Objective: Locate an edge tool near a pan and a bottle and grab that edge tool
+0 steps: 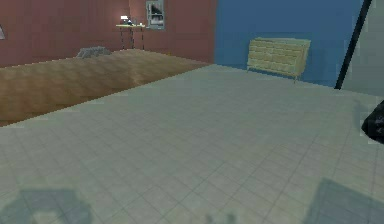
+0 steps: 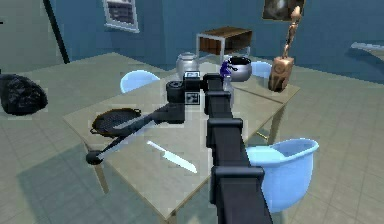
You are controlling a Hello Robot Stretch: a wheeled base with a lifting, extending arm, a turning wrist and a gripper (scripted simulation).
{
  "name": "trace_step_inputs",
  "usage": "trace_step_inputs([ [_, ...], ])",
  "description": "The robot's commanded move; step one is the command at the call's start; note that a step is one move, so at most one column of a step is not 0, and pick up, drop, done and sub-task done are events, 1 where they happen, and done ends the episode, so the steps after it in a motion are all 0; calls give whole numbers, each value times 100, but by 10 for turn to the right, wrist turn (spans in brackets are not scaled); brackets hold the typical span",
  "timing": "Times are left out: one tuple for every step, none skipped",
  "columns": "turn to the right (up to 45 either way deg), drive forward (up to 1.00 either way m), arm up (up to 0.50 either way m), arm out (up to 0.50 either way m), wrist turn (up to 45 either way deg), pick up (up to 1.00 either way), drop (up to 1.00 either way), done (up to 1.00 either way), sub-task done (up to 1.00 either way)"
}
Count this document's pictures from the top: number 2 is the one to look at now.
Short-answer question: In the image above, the dark framed picture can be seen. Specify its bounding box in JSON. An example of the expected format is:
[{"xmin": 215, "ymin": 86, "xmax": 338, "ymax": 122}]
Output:
[{"xmin": 261, "ymin": 0, "xmax": 306, "ymax": 23}]

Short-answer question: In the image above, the pale wooden table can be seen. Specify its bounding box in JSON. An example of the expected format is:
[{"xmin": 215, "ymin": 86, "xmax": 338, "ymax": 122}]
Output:
[{"xmin": 62, "ymin": 62, "xmax": 301, "ymax": 224}]

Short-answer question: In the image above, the white knife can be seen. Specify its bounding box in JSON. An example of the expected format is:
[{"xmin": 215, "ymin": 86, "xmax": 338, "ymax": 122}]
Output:
[{"xmin": 146, "ymin": 139, "xmax": 199, "ymax": 175}]

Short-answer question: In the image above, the light blue chair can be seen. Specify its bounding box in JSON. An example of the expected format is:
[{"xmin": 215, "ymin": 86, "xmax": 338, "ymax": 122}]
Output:
[
  {"xmin": 119, "ymin": 69, "xmax": 161, "ymax": 95},
  {"xmin": 245, "ymin": 137, "xmax": 320, "ymax": 214},
  {"xmin": 250, "ymin": 61, "xmax": 273, "ymax": 80}
]

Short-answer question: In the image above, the black round pan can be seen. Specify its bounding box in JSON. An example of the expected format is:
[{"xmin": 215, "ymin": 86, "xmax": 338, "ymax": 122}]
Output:
[{"xmin": 89, "ymin": 107, "xmax": 143, "ymax": 138}]

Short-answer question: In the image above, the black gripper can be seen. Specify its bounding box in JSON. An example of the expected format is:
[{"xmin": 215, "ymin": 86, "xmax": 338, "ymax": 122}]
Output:
[{"xmin": 111, "ymin": 80, "xmax": 186, "ymax": 131}]

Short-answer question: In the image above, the clear spray bottle purple top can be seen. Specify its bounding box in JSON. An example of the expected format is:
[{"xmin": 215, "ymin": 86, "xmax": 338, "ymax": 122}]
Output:
[{"xmin": 219, "ymin": 61, "xmax": 238, "ymax": 108}]

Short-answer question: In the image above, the white framed window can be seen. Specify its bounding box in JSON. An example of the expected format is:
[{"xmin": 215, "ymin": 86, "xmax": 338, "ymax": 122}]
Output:
[{"xmin": 102, "ymin": 0, "xmax": 141, "ymax": 34}]

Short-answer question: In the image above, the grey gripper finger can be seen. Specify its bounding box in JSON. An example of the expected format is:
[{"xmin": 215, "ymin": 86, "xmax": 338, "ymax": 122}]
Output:
[{"xmin": 85, "ymin": 119, "xmax": 158, "ymax": 167}]

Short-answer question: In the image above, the silver kettle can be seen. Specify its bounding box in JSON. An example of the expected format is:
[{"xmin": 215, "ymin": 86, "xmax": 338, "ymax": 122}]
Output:
[{"xmin": 175, "ymin": 51, "xmax": 201, "ymax": 81}]

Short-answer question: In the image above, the silver pot with black rim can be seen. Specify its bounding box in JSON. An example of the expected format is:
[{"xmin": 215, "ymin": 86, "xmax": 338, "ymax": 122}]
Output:
[{"xmin": 227, "ymin": 56, "xmax": 253, "ymax": 83}]

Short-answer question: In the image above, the brown side table white frame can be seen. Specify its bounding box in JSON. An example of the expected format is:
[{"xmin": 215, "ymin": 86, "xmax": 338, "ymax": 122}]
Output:
[{"xmin": 195, "ymin": 26, "xmax": 254, "ymax": 65}]

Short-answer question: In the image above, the black bag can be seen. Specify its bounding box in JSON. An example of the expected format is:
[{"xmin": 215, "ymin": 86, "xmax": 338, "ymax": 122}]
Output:
[{"xmin": 0, "ymin": 73, "xmax": 49, "ymax": 117}]

